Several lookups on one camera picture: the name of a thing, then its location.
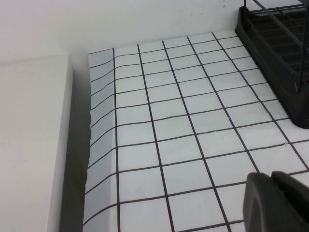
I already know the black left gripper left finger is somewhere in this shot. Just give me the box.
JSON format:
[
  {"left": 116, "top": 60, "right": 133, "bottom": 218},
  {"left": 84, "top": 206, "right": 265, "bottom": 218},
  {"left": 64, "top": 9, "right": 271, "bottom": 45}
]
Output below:
[{"left": 243, "top": 172, "right": 294, "bottom": 232}]

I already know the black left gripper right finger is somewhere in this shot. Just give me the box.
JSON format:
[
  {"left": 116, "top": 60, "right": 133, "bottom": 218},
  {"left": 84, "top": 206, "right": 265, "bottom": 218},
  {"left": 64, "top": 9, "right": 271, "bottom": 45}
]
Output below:
[{"left": 271, "top": 170, "right": 309, "bottom": 232}]

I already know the white grid-pattern table mat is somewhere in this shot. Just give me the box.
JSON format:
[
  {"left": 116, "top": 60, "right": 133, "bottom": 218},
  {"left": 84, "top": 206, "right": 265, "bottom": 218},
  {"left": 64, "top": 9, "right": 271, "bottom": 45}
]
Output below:
[{"left": 82, "top": 30, "right": 309, "bottom": 232}]

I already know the black plastic drain tray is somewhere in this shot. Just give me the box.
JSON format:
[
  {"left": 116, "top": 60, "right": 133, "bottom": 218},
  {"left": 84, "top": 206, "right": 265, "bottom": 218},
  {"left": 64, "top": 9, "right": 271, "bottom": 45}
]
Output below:
[{"left": 234, "top": 6, "right": 309, "bottom": 126}]

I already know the white box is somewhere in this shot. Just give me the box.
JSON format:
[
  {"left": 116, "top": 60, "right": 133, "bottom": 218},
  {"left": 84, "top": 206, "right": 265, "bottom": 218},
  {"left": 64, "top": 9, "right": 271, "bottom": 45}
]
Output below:
[{"left": 0, "top": 54, "right": 91, "bottom": 232}]

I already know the black wire dish rack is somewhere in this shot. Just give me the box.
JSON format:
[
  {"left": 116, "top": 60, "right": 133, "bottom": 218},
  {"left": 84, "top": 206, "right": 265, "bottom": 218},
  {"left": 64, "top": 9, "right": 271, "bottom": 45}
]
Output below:
[{"left": 242, "top": 0, "right": 309, "bottom": 94}]

